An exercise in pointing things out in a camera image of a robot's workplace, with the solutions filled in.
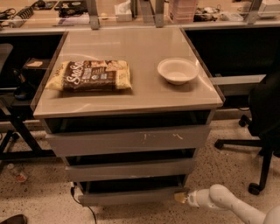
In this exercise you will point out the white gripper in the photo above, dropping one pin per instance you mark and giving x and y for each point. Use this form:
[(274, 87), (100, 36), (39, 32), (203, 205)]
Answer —
[(192, 199)]

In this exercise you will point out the grey bottom drawer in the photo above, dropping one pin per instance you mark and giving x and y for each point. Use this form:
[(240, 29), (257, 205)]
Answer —
[(133, 197)]

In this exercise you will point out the grey drawer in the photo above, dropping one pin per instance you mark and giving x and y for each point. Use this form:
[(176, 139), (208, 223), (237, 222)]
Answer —
[(128, 140), (133, 170), (133, 197)]

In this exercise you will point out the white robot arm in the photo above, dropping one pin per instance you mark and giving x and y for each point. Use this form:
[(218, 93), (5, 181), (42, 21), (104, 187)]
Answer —
[(219, 198)]

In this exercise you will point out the grey middle drawer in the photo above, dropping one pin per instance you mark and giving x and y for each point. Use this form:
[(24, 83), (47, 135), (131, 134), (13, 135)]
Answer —
[(133, 170)]

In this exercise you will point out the grey top drawer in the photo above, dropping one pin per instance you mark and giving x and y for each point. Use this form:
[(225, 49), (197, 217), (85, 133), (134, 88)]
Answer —
[(128, 140)]

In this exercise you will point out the grey drawer cabinet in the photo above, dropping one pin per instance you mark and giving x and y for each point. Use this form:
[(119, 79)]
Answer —
[(127, 110)]

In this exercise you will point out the black office chair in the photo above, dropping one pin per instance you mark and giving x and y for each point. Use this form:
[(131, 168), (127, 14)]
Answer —
[(264, 106)]

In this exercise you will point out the white paper bowl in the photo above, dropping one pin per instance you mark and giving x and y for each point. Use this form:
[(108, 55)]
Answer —
[(177, 71)]

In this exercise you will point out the brown seaweed snack bag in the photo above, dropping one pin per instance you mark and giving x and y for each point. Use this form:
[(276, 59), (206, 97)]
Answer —
[(91, 75)]

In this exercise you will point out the plastic bottle on floor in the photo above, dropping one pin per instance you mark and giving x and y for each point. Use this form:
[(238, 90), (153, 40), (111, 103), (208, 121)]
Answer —
[(17, 173)]

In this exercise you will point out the brown shoe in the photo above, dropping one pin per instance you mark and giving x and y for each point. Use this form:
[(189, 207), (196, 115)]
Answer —
[(16, 219)]

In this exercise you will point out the pink plastic basket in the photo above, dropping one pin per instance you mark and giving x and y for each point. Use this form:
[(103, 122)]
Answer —
[(182, 11)]

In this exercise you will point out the white tissue box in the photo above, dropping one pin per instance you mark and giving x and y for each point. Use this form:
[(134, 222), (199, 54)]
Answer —
[(123, 12)]

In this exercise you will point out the long background workbench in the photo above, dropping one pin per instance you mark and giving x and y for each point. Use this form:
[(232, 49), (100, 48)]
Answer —
[(48, 20)]

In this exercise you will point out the black desk frame left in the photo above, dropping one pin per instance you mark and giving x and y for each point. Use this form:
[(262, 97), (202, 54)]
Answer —
[(9, 114)]

